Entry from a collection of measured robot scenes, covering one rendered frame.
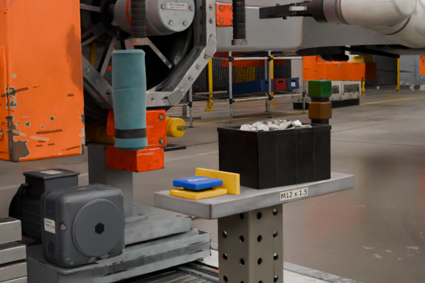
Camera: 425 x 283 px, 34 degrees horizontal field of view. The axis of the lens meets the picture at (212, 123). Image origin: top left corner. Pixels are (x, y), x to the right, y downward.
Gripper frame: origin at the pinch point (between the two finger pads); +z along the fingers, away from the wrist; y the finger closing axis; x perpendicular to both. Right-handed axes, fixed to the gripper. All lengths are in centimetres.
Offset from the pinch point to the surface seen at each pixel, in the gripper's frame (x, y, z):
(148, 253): -68, -17, 34
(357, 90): -59, 732, 512
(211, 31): -3.5, 8.1, 32.5
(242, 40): -6.8, -0.8, 9.9
